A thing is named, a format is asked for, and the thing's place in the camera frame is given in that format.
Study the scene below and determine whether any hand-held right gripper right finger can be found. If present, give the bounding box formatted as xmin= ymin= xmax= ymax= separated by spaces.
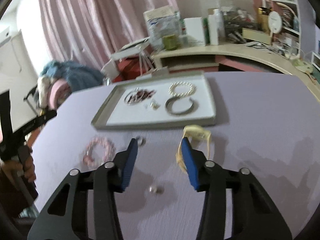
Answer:
xmin=180 ymin=138 xmax=293 ymax=240

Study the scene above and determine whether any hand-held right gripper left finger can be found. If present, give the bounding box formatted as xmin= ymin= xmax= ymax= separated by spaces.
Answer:
xmin=27 ymin=138 xmax=139 ymax=240

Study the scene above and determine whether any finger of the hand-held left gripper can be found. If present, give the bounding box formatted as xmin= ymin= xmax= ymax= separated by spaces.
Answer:
xmin=17 ymin=110 xmax=57 ymax=138

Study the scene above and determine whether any cream strap watch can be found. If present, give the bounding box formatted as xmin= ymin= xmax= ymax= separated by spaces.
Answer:
xmin=176 ymin=125 xmax=213 ymax=175

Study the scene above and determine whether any grey shallow tray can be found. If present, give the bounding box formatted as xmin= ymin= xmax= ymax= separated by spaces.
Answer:
xmin=91 ymin=71 xmax=217 ymax=130

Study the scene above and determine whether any wide silver cuff bracelet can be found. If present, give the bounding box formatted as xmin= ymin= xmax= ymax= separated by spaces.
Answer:
xmin=165 ymin=96 xmax=199 ymax=117

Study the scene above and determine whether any thin silver bangle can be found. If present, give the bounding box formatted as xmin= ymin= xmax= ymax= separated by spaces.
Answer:
xmin=124 ymin=91 xmax=144 ymax=106

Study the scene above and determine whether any dark red bead bracelet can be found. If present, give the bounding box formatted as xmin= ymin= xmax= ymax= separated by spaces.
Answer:
xmin=130 ymin=89 xmax=156 ymax=103

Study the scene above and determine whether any white pearl bracelet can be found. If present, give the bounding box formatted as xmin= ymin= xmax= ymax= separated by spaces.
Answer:
xmin=169 ymin=81 xmax=197 ymax=97

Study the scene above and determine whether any person's left hand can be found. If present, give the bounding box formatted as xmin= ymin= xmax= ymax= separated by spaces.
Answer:
xmin=0 ymin=150 xmax=37 ymax=183

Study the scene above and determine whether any black chair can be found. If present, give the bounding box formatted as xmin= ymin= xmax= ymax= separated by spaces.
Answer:
xmin=23 ymin=85 xmax=41 ymax=112

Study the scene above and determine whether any white cloth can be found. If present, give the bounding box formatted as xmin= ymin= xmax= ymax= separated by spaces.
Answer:
xmin=37 ymin=76 xmax=54 ymax=107

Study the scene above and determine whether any pink blanket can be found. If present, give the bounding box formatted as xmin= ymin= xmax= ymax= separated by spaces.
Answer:
xmin=49 ymin=80 xmax=72 ymax=108

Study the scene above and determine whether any blue fleece blanket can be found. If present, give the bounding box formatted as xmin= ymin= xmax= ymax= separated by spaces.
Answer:
xmin=41 ymin=60 xmax=103 ymax=91

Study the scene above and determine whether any purple tablecloth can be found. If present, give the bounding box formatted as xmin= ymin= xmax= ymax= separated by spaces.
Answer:
xmin=31 ymin=71 xmax=320 ymax=240

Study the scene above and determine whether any white paper bag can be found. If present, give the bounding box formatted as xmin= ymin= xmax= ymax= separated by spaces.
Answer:
xmin=101 ymin=60 xmax=119 ymax=81

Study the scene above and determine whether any white air conditioner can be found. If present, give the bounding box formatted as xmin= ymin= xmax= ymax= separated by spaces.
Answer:
xmin=0 ymin=29 xmax=12 ymax=44

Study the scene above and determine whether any red box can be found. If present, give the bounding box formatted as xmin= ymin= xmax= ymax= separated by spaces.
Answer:
xmin=117 ymin=57 xmax=143 ymax=77

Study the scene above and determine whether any pink curtain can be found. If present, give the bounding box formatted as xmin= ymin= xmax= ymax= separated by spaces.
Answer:
xmin=17 ymin=0 xmax=179 ymax=80

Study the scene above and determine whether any white folding board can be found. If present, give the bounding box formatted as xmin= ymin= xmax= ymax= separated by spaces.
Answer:
xmin=111 ymin=38 xmax=151 ymax=60

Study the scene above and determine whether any green jar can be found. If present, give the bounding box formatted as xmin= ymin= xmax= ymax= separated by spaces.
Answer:
xmin=162 ymin=35 xmax=179 ymax=51

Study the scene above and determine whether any curved beige desk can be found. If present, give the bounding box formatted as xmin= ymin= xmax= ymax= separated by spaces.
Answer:
xmin=151 ymin=41 xmax=320 ymax=96

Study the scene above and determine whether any white carton box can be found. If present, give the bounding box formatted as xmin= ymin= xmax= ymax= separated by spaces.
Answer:
xmin=183 ymin=17 xmax=206 ymax=47

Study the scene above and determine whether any white bottle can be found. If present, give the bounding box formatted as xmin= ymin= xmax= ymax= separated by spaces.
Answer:
xmin=209 ymin=9 xmax=226 ymax=46

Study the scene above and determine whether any beige flat box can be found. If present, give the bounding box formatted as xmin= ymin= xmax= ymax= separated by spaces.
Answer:
xmin=242 ymin=28 xmax=272 ymax=44

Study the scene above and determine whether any clear bag of packets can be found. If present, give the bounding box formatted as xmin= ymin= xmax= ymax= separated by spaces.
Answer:
xmin=143 ymin=5 xmax=181 ymax=51

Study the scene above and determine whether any green hand fan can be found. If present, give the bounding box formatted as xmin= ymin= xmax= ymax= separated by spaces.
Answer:
xmin=292 ymin=59 xmax=313 ymax=73

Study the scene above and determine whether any clear acrylic organizer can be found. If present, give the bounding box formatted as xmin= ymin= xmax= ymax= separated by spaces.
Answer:
xmin=207 ymin=0 xmax=258 ymax=30

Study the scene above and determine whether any white desktop organizer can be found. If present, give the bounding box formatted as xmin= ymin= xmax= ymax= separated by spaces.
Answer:
xmin=310 ymin=51 xmax=320 ymax=71

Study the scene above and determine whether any round white mirror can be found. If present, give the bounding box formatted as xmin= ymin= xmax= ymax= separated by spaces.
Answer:
xmin=267 ymin=11 xmax=283 ymax=35

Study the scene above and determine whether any pink bead bracelet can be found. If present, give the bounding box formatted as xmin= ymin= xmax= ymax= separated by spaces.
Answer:
xmin=84 ymin=135 xmax=117 ymax=170

